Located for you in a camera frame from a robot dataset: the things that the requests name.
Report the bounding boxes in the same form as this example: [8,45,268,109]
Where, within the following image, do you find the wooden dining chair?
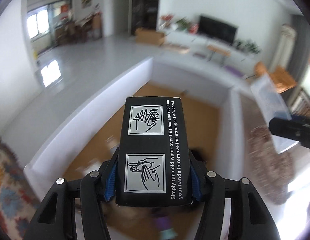
[91,14,103,39]

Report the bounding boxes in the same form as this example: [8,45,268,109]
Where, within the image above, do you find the television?
[198,15,238,46]

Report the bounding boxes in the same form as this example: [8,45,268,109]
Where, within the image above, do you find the dark glass display cabinet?
[131,0,162,37]

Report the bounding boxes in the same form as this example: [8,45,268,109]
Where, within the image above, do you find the wooden bench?
[207,44,231,66]

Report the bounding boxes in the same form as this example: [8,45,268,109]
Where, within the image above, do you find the glass sliding door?
[27,4,71,48]

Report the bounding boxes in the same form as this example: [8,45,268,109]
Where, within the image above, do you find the red flowers in vase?
[160,15,174,29]

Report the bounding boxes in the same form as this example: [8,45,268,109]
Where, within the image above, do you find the colourful patterned rug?
[0,136,42,240]

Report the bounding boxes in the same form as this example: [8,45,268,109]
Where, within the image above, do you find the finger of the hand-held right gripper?
[268,117,310,147]
[291,114,310,125]

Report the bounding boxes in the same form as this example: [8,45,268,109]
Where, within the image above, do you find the large potted plant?
[232,39,262,54]

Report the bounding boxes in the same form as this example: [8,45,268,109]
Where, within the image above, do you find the round beige stool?
[165,42,191,55]

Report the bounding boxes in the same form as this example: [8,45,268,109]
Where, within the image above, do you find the cardboard box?
[135,28,165,46]

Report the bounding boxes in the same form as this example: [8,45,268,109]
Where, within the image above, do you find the orange lounge chair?
[253,61,298,93]

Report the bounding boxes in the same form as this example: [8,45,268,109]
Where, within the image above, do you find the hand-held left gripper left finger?
[24,148,119,240]

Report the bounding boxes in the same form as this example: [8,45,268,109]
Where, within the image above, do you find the grey curtain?
[287,14,310,101]

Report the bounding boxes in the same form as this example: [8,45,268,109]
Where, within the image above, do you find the clear plastic box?
[250,74,299,154]

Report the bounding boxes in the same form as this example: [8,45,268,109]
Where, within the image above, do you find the green leafy potted plant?
[175,17,193,31]

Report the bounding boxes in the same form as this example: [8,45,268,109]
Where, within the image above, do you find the wooden slatted chair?
[290,87,310,118]

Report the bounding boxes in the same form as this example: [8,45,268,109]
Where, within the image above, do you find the purple flower hair clip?
[151,215,177,234]

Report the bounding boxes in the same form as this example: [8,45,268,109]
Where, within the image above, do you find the black printed box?
[115,96,193,207]

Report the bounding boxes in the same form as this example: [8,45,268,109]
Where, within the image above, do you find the grey teal hair clip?
[161,227,179,240]

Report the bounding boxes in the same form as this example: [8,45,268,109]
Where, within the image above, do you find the white TV cabinet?
[157,27,261,68]

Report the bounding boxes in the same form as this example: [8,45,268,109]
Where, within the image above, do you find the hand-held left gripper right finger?
[188,150,280,240]

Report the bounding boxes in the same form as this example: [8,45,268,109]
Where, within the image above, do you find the covered standing air conditioner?
[272,24,298,73]

